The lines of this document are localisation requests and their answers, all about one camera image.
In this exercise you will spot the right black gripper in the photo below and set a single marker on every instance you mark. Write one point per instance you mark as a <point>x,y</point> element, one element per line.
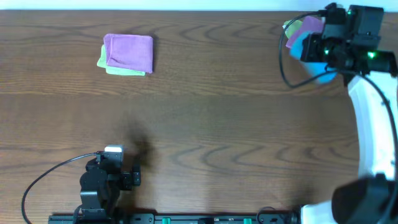
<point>309,45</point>

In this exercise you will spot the purple cloth right pile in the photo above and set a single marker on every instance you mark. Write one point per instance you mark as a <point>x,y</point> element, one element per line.
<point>310,24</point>

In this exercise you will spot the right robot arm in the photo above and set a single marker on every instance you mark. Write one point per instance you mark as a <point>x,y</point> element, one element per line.
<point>371,79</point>

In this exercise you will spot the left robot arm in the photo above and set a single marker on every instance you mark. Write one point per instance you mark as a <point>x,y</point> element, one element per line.
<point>101,185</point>

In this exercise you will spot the folded green cloth left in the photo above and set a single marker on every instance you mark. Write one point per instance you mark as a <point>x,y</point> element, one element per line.
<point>115,70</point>

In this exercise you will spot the folded purple cloth left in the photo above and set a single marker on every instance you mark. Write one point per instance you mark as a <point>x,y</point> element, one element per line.
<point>128,51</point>

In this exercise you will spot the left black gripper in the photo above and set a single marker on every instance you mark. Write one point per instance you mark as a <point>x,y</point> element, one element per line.
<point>135,175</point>

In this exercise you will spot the green cloth right pile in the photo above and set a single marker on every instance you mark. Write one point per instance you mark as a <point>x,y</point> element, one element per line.
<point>295,26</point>

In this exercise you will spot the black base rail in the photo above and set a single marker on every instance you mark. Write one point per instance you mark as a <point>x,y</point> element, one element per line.
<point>148,218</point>

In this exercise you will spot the blue cloth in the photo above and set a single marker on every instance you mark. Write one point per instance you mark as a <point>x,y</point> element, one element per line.
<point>312,68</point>

